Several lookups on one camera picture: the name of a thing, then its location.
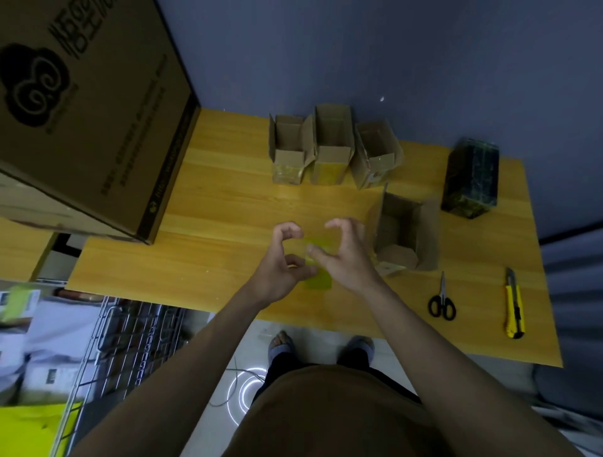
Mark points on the person's left hand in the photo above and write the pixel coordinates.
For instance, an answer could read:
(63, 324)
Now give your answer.
(278, 273)

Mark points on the person's right hand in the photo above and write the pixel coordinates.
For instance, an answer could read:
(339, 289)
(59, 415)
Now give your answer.
(348, 259)

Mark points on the yellow tape roll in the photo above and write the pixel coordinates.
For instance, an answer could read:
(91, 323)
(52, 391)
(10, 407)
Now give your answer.
(320, 275)

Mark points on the brown box with white label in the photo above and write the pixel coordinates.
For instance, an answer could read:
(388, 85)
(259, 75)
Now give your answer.
(405, 235)

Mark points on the small carton red label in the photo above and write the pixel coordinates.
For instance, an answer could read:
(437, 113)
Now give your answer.
(377, 155)

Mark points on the small carton yellow tape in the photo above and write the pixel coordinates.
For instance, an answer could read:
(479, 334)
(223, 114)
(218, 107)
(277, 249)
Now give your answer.
(332, 146)

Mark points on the black cardboard box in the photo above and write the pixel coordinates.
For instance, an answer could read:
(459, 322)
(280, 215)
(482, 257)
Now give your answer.
(471, 179)

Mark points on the person's right forearm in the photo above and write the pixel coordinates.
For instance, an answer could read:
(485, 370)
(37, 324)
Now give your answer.
(471, 381)

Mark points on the person's left forearm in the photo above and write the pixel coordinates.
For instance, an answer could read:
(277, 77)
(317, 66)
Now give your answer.
(160, 381)

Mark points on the person's left shoe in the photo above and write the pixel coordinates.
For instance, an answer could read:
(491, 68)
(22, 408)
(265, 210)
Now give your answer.
(280, 343)

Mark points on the person's shoe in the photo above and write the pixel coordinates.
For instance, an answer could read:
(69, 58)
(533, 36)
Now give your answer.
(357, 346)
(280, 343)

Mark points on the person's right shoe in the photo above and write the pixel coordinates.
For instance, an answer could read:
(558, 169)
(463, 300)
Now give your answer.
(357, 346)

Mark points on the person's black trousers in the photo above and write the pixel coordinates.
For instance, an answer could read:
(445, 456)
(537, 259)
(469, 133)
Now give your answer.
(287, 362)

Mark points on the person's brown shirt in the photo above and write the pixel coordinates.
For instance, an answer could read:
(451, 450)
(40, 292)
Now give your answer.
(339, 414)

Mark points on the yellow utility knife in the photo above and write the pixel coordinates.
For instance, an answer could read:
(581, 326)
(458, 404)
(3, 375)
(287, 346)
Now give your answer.
(513, 306)

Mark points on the grey pleated curtain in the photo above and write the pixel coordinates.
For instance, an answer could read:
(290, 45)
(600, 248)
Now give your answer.
(574, 320)

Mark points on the large flat brown carton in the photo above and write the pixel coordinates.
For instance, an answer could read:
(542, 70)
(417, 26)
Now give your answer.
(89, 108)

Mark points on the yellow-green packet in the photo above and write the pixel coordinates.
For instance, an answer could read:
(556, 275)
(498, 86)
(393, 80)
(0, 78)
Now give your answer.
(16, 303)

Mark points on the white metal rack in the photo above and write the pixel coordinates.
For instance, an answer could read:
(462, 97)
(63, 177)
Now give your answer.
(570, 419)

